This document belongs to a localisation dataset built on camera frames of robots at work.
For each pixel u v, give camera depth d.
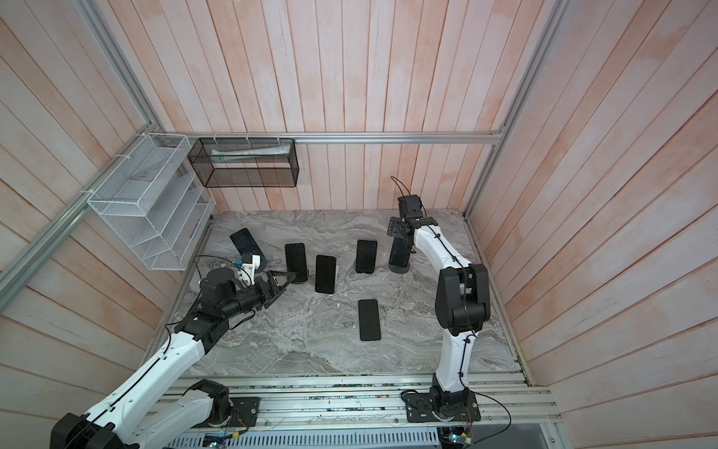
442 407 0.67
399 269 1.03
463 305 0.52
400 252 0.98
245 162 1.04
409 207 0.76
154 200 0.73
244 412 0.73
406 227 0.71
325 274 0.93
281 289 0.68
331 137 0.96
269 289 0.67
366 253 0.95
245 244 0.97
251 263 0.72
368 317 0.92
